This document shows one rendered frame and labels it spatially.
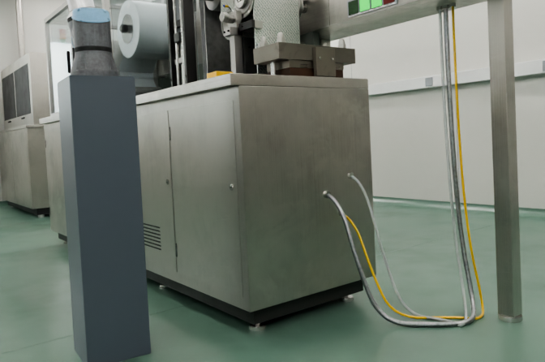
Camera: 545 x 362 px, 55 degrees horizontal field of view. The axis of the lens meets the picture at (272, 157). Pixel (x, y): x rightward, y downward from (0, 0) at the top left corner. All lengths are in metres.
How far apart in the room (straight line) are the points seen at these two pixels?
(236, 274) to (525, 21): 3.20
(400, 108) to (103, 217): 3.69
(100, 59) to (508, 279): 1.55
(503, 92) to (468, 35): 2.69
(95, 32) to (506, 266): 1.58
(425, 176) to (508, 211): 2.91
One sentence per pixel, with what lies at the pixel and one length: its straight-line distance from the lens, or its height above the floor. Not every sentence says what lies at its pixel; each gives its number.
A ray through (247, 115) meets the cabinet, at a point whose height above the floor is 0.76.
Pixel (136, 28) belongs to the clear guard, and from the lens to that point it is 3.04.
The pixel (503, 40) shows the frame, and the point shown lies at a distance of 1.97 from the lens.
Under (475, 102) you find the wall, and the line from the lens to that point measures 4.54.
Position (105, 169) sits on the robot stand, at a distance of 1.70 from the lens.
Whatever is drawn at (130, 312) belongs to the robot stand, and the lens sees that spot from 1.79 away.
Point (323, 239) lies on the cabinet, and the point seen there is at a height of 0.29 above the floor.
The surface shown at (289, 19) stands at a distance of 2.25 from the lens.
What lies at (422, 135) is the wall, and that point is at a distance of 4.83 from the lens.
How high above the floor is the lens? 0.68
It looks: 2 degrees down
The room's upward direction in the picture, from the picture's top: 3 degrees counter-clockwise
